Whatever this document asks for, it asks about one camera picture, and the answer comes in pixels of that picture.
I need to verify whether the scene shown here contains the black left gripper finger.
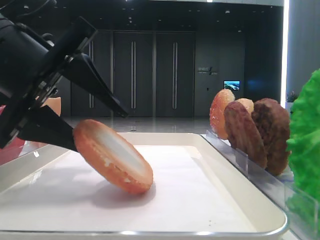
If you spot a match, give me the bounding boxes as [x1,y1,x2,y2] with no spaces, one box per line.
[17,105,75,151]
[62,53,128,118]

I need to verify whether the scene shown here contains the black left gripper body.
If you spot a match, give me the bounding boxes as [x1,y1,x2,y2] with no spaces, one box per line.
[0,16,96,148]

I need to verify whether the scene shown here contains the bread slice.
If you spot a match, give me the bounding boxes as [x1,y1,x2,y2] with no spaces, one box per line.
[209,89,235,140]
[236,98,254,114]
[73,119,154,194]

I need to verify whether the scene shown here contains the right side front bread slice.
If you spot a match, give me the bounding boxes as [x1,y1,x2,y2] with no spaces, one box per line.
[209,89,235,140]

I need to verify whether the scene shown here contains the front brown meat patty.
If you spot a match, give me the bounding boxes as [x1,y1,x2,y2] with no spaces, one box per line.
[224,101,267,169]

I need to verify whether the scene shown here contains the brown meat patty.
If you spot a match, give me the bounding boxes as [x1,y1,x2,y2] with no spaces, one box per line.
[251,98,291,176]
[224,101,267,169]

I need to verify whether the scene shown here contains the rear brown meat patty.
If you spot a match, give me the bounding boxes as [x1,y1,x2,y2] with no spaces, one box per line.
[251,98,291,176]

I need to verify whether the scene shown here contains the green lettuce leaf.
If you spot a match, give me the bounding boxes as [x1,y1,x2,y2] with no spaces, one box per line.
[286,70,320,232]

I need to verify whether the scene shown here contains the dark double doors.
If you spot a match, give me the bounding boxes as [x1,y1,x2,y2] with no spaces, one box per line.
[85,30,195,118]

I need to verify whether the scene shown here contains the white metal tray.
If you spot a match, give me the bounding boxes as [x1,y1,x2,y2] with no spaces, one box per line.
[0,133,289,240]

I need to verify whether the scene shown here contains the clear right side rack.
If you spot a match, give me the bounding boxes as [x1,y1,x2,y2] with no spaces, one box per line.
[203,130,320,240]

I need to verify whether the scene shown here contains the small wall screen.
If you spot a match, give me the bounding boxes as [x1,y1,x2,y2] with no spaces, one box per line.
[223,80,240,91]

